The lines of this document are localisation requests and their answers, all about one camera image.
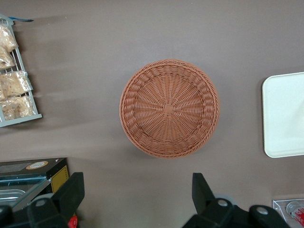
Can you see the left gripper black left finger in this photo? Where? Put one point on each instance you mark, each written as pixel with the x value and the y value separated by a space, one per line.
pixel 61 204

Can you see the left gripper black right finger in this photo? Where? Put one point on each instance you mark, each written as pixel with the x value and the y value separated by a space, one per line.
pixel 213 213

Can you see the tray of wrapped pastries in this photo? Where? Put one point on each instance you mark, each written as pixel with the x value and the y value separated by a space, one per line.
pixel 21 120

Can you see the round brown wicker basket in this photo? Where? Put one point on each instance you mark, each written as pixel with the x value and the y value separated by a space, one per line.
pixel 168 109

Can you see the cream plastic tray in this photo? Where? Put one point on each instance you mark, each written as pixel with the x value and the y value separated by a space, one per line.
pixel 280 114

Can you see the black hot food warmer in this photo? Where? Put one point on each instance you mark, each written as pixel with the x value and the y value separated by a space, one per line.
pixel 35 165

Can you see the stainless steel pan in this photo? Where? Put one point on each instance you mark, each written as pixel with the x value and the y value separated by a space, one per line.
pixel 9 194

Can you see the clear acrylic bottle rack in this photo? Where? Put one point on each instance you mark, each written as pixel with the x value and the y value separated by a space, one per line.
pixel 279 209

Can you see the red cola bottle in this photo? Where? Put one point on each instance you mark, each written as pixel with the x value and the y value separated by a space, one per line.
pixel 297 212

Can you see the clear bag of pastries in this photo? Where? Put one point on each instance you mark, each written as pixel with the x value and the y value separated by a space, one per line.
pixel 6 38
pixel 16 107
pixel 14 83
pixel 6 59

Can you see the blue tape strip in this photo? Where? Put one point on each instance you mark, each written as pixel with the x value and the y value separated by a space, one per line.
pixel 21 19

